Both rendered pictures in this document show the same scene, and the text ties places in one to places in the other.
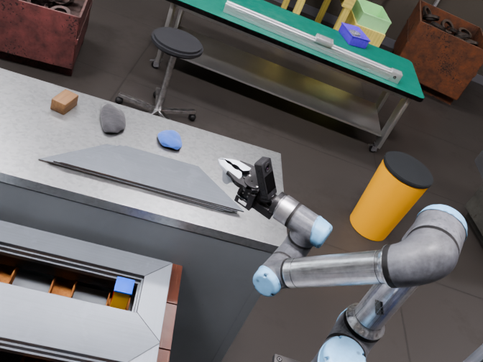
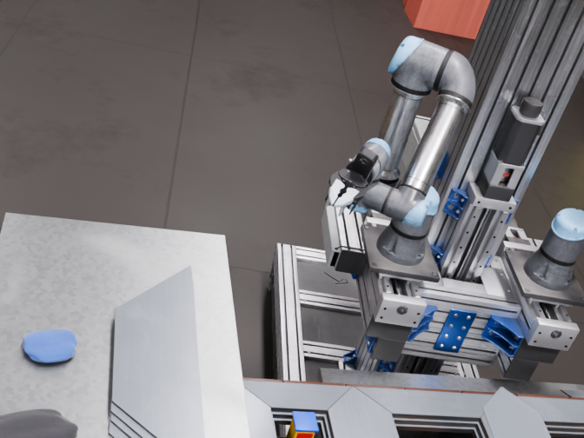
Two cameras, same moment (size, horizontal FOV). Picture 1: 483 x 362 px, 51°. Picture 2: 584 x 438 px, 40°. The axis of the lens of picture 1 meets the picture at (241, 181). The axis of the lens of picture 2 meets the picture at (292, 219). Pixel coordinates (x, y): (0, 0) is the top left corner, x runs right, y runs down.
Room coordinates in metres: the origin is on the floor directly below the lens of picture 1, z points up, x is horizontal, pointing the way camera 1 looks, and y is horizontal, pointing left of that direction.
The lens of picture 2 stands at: (1.33, 1.61, 2.38)
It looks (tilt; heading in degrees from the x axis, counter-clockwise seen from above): 33 degrees down; 267
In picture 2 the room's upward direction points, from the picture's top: 16 degrees clockwise
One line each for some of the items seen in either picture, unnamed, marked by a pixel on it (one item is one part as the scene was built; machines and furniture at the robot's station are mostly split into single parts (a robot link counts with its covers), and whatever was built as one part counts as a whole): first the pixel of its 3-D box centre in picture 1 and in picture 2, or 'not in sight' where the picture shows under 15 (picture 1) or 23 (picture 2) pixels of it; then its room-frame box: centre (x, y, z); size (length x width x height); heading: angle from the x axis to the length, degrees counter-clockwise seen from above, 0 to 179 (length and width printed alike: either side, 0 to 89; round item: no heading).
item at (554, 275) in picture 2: not in sight; (553, 262); (0.37, -0.50, 1.09); 0.15 x 0.15 x 0.10
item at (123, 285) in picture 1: (123, 286); (304, 423); (1.08, 0.21, 0.88); 0.06 x 0.06 x 0.02; 14
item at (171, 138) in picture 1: (169, 138); (51, 346); (1.69, 0.34, 1.06); 0.12 x 0.10 x 0.03; 32
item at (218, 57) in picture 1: (286, 59); not in sight; (4.61, 0.09, 0.42); 2.42 x 0.93 x 0.85; 98
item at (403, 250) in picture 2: not in sight; (404, 237); (0.86, -0.43, 1.09); 0.15 x 0.15 x 0.10
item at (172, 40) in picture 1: (162, 79); not in sight; (3.38, 0.87, 0.35); 0.67 x 0.64 x 0.71; 4
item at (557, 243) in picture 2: not in sight; (569, 234); (0.37, -0.50, 1.20); 0.13 x 0.12 x 0.14; 34
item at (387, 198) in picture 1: (387, 198); not in sight; (3.25, -1.05, 0.30); 0.39 x 0.38 x 0.61; 8
